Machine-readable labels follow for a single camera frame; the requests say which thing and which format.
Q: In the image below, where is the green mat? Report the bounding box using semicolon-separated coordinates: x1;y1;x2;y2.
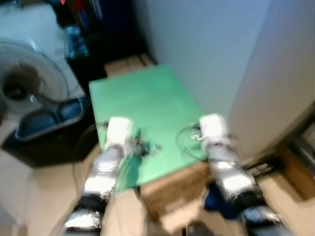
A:
89;64;222;192

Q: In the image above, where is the brown cardboard box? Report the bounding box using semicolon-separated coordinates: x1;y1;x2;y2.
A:
138;160;217;222
104;53;156;77

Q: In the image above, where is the blue plastic tray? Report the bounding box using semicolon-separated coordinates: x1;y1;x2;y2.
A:
15;96;92;143

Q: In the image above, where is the dark shelf unit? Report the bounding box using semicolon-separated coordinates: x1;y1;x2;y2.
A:
49;0;153;94

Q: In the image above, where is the white electric fan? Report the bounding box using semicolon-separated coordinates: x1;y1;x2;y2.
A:
0;39;69;116

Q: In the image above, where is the black box with white print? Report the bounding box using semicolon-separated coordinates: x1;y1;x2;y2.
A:
244;158;284;180

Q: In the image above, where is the brown wooden crate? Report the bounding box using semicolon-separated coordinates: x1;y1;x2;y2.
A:
283;143;315;200

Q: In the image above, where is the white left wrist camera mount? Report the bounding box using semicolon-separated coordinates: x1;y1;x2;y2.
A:
105;117;134;148

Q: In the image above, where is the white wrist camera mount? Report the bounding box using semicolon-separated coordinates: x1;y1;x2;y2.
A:
198;114;229;146
105;117;134;148

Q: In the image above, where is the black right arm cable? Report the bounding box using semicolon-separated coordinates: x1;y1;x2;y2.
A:
175;123;210;160

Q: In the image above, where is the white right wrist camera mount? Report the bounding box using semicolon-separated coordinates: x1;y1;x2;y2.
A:
198;114;229;146

